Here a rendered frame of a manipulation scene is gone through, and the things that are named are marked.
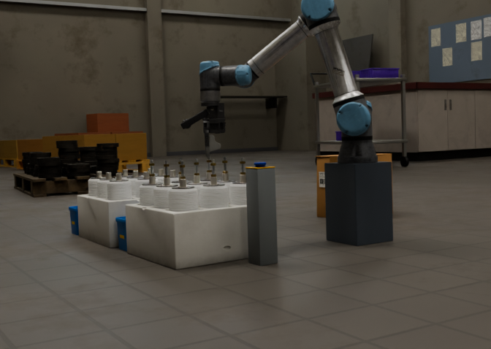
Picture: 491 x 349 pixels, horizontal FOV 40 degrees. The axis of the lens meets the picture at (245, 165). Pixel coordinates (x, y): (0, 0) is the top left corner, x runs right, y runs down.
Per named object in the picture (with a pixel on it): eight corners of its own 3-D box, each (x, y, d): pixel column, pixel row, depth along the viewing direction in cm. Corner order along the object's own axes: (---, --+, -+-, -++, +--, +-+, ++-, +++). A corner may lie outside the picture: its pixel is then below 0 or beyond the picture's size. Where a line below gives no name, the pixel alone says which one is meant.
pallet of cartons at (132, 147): (39, 173, 828) (37, 136, 826) (111, 169, 879) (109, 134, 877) (73, 177, 718) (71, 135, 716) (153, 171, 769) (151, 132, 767)
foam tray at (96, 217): (161, 227, 309) (160, 188, 308) (200, 236, 275) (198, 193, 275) (78, 236, 289) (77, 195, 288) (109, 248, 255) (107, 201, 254)
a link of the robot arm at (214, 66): (218, 60, 245) (196, 60, 247) (219, 90, 246) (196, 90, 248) (223, 62, 253) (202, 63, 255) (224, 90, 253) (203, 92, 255)
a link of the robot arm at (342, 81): (376, 130, 245) (331, -11, 246) (375, 130, 230) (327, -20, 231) (345, 139, 248) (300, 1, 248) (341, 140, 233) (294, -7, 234)
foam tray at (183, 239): (218, 241, 264) (217, 196, 263) (275, 254, 231) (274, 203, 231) (126, 253, 243) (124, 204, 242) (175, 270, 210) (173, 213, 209)
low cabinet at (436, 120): (551, 152, 944) (550, 84, 939) (417, 161, 808) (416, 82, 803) (438, 151, 1122) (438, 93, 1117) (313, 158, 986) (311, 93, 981)
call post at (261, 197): (266, 260, 222) (263, 166, 220) (278, 263, 216) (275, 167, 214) (248, 263, 218) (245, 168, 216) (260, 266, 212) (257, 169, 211)
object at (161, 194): (174, 241, 224) (172, 187, 223) (149, 239, 228) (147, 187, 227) (188, 236, 233) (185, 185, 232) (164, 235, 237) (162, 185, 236)
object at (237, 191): (227, 234, 236) (225, 182, 235) (252, 231, 240) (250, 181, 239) (237, 237, 227) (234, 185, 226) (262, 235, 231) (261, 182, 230)
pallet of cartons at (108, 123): (128, 158, 1281) (126, 114, 1277) (152, 159, 1183) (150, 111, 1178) (49, 162, 1203) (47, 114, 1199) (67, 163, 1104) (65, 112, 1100)
